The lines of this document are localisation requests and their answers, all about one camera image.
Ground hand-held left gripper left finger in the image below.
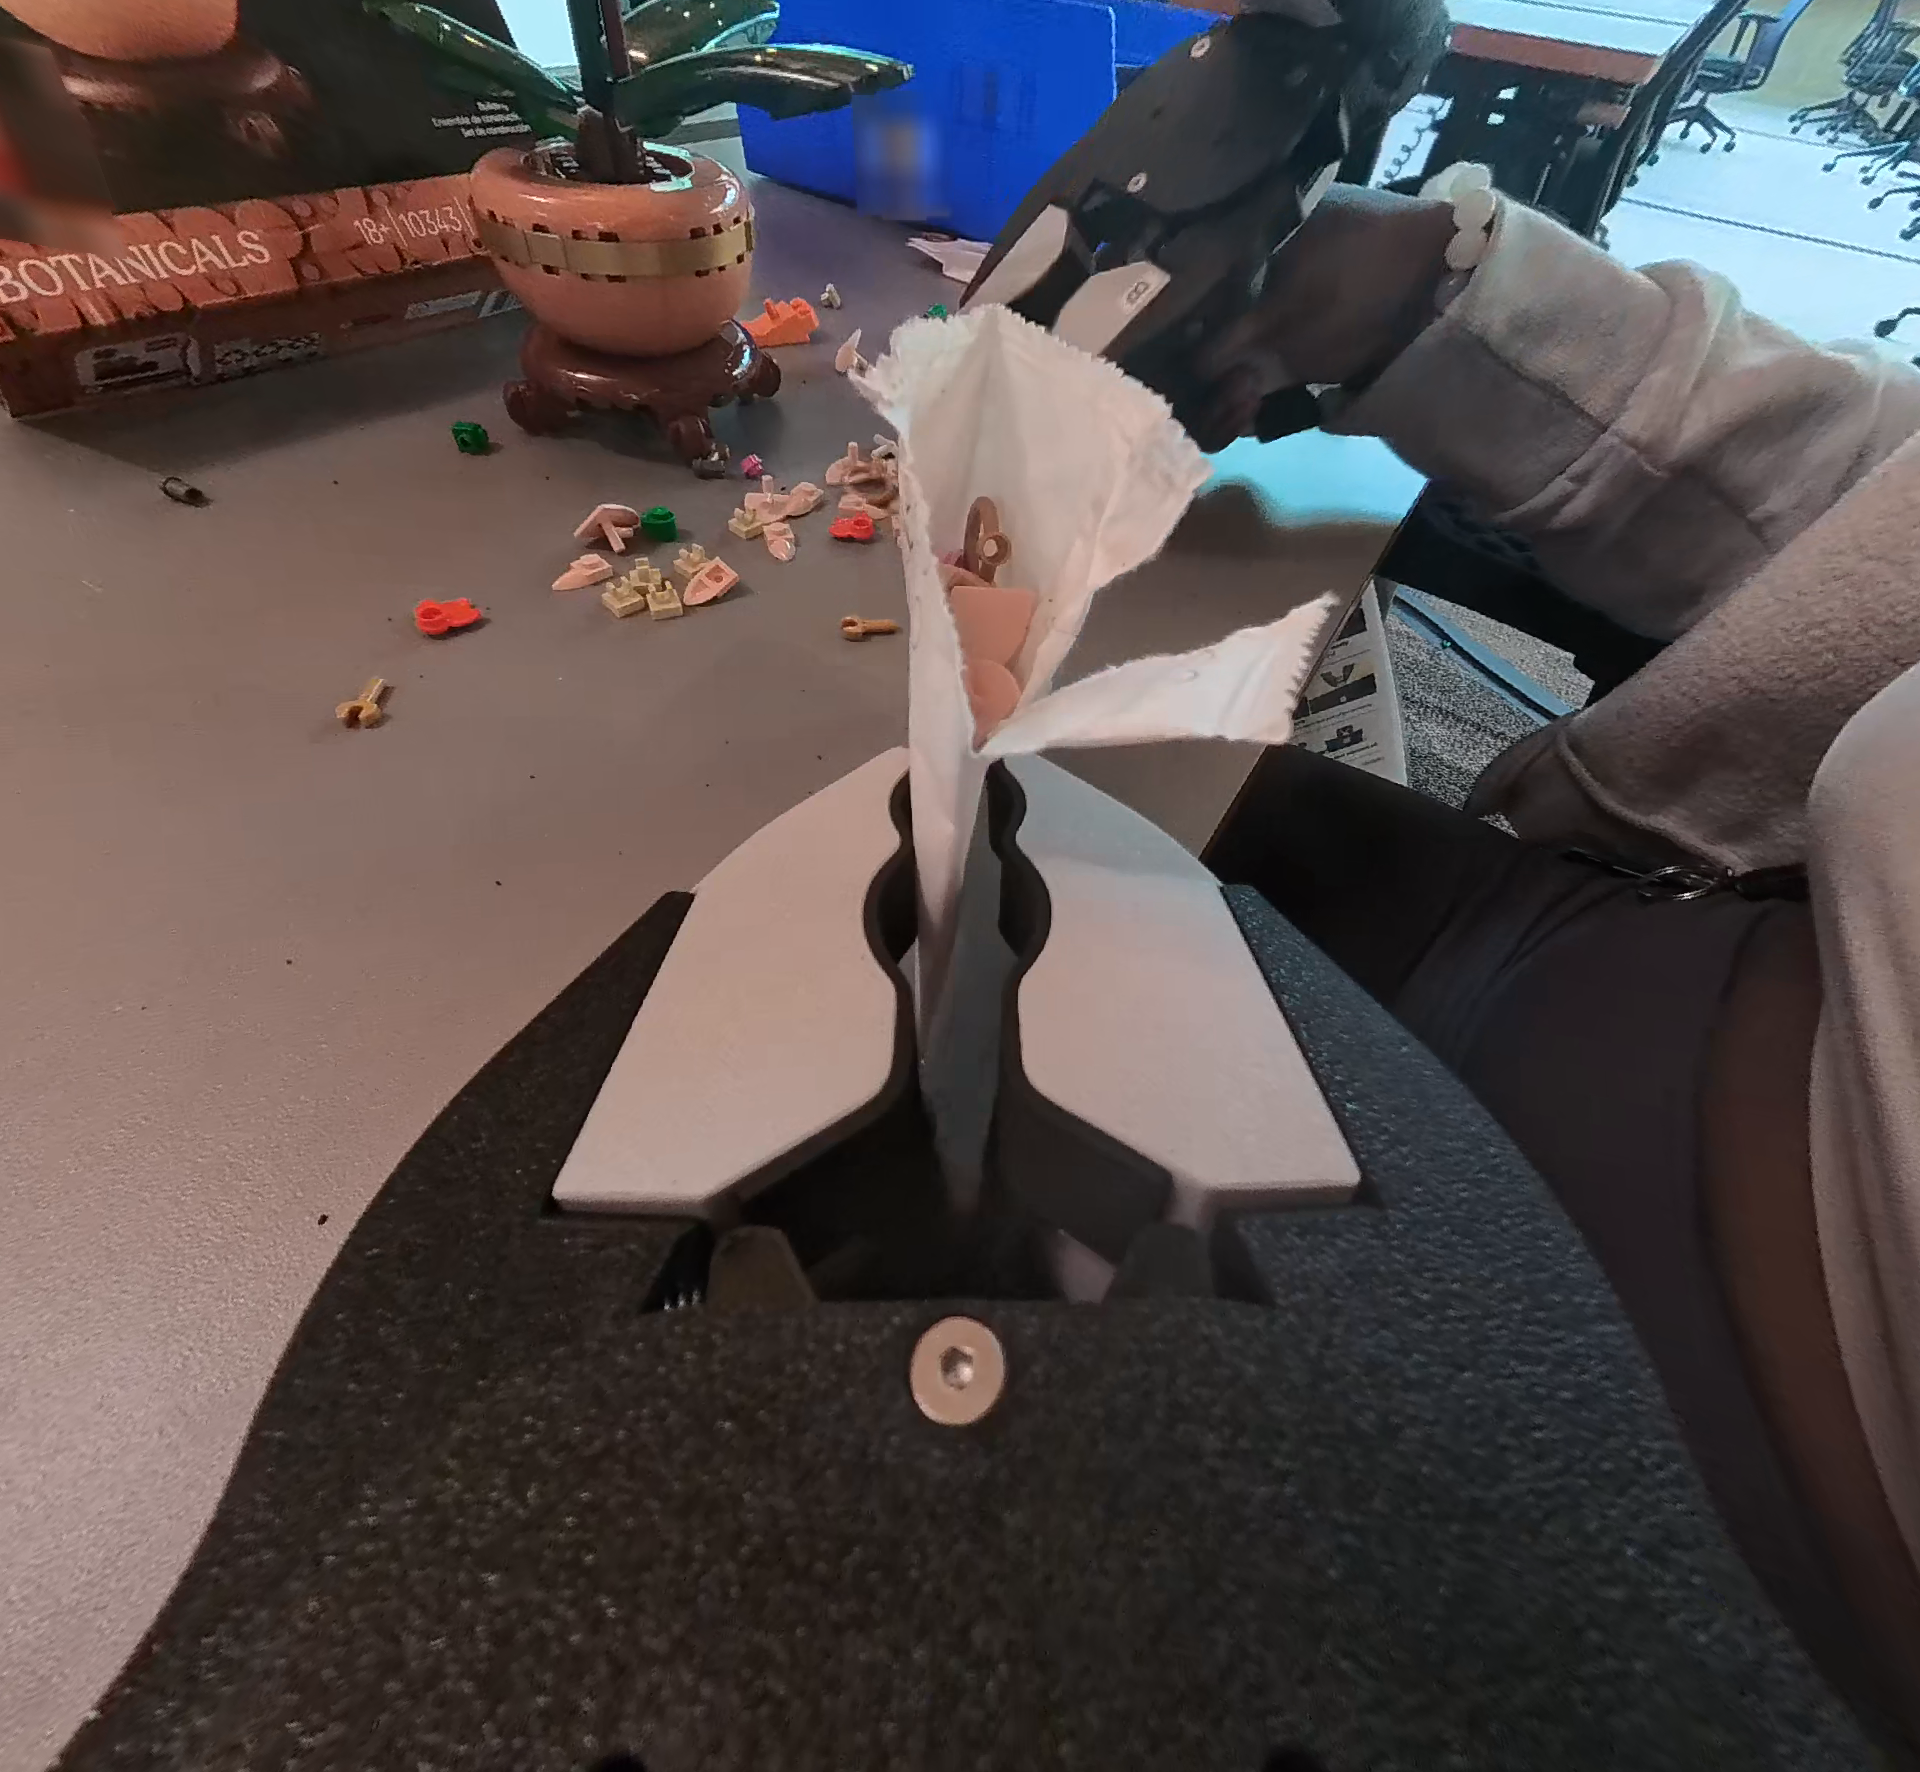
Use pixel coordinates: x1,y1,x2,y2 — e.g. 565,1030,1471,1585
549,748,918,1225

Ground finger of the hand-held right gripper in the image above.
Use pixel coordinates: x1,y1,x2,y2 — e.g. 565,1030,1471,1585
1050,261,1177,373
957,201,1090,325

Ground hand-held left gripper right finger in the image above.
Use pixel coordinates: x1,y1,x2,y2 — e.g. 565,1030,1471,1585
987,750,1369,1233

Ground white paper bag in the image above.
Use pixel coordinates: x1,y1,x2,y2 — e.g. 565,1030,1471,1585
868,305,1341,1203

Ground wood-edged office desk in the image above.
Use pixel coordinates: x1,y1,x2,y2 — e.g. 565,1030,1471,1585
1350,0,1704,228

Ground grey desk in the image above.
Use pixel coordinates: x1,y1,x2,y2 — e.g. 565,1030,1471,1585
0,138,1426,1772

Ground blue plastic bin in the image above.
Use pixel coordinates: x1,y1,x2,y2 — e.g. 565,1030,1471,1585
701,0,1222,245

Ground person's dark trousers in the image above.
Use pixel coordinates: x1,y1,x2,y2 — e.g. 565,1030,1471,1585
1199,744,1823,1656

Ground white pictogram label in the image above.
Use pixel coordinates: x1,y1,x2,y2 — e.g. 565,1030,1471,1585
1291,589,1413,786

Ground toy brick orchid pot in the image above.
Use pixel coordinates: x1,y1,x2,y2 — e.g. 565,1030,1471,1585
365,0,914,459

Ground cluster of tan pink pieces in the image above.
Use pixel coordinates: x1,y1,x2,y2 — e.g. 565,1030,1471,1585
550,502,741,622

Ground dark toy brick set box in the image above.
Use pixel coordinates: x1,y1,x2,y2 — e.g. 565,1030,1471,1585
0,0,533,423

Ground white bead bracelet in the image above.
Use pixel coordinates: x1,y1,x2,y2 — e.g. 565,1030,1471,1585
1416,163,1499,319

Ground metal key ring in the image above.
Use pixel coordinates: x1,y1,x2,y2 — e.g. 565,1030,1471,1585
1565,851,1808,906

